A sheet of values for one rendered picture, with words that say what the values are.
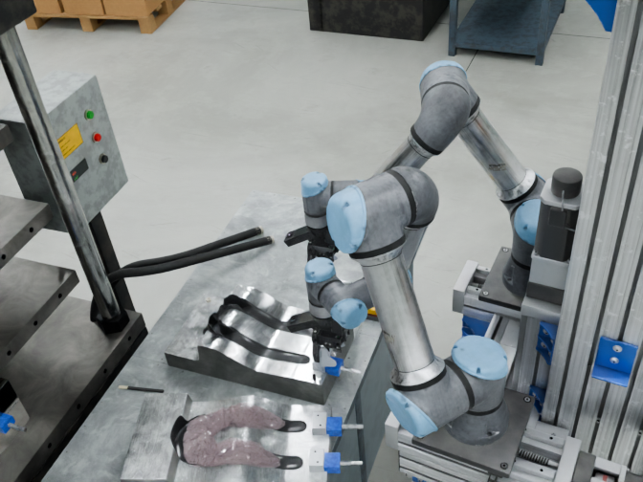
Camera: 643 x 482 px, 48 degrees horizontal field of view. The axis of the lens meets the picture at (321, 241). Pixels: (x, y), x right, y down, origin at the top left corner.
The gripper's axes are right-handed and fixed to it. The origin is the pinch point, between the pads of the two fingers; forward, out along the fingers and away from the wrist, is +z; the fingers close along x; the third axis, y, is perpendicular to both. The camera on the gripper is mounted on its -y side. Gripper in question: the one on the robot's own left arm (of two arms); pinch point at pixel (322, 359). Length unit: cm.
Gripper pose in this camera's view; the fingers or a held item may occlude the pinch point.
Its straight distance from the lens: 202.7
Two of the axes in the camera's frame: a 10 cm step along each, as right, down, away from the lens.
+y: 9.3, 1.6, -3.2
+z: 0.9, 7.7, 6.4
